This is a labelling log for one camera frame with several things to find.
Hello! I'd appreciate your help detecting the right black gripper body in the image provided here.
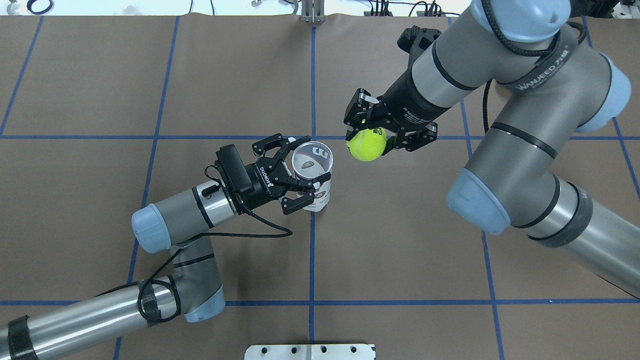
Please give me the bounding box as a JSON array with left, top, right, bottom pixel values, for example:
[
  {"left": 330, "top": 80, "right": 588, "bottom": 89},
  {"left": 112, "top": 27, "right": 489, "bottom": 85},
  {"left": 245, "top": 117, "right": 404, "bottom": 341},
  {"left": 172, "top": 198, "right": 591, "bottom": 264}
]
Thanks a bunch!
[{"left": 378, "top": 75, "right": 441, "bottom": 132}]

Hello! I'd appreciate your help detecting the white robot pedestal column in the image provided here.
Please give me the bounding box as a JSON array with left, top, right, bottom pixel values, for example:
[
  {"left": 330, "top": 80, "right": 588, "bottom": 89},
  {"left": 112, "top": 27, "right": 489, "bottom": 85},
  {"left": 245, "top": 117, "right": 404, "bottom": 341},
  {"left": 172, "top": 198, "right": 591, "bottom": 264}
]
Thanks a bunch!
[{"left": 244, "top": 343, "right": 377, "bottom": 360}]

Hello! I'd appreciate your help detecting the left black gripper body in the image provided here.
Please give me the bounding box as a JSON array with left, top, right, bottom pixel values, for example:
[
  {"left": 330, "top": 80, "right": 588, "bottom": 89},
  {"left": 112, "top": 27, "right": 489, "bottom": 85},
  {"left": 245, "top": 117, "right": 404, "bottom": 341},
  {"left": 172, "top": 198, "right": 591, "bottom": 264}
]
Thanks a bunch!
[{"left": 235, "top": 157, "right": 291, "bottom": 211}]

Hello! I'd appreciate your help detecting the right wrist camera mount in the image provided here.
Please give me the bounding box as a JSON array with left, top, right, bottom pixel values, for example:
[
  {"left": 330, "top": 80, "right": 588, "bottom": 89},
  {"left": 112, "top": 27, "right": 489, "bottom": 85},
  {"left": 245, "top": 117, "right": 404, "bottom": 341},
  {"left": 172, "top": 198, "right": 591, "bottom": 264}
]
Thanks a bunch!
[{"left": 397, "top": 25, "right": 442, "bottom": 69}]

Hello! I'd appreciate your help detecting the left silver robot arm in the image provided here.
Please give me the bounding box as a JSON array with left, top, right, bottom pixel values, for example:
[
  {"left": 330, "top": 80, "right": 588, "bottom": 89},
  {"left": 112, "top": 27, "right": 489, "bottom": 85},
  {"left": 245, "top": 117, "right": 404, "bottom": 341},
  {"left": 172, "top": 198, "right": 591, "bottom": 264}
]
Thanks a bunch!
[{"left": 1, "top": 135, "right": 320, "bottom": 360}]

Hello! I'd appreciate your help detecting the clear tennis ball tube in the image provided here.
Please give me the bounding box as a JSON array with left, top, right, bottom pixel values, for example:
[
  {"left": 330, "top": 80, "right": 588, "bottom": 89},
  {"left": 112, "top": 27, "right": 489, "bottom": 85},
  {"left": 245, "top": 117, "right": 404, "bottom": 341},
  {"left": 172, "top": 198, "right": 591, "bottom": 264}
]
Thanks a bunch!
[{"left": 291, "top": 141, "right": 333, "bottom": 212}]

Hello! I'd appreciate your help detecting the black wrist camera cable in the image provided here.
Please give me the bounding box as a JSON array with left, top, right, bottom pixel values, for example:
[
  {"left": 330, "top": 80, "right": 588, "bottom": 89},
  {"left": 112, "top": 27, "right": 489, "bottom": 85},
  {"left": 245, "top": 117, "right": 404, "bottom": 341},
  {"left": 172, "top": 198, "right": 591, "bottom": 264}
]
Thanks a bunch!
[{"left": 480, "top": 0, "right": 586, "bottom": 136}]

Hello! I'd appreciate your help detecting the aluminium frame post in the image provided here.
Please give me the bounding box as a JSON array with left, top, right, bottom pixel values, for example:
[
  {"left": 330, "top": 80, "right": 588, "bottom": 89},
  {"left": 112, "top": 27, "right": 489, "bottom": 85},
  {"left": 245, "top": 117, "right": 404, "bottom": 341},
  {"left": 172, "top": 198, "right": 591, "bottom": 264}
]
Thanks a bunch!
[{"left": 299, "top": 0, "right": 326, "bottom": 25}]

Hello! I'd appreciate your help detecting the yellow branded tennis ball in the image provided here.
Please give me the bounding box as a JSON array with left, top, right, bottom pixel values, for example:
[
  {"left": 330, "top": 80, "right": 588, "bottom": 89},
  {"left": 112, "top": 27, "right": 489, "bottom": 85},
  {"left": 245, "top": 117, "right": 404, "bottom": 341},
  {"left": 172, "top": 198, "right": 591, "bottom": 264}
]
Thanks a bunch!
[{"left": 347, "top": 127, "right": 387, "bottom": 162}]

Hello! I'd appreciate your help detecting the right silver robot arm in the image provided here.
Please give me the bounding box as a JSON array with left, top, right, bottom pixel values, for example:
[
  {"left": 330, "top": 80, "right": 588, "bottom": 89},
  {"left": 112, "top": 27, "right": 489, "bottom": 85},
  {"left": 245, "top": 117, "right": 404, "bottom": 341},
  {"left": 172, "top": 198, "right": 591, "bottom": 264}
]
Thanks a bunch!
[{"left": 343, "top": 0, "right": 639, "bottom": 297}]

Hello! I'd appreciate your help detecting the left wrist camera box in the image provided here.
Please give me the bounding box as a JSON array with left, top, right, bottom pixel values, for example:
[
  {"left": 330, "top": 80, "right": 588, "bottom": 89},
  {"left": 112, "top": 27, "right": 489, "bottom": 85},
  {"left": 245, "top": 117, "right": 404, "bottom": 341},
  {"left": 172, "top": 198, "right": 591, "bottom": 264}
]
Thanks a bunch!
[{"left": 214, "top": 145, "right": 254, "bottom": 215}]

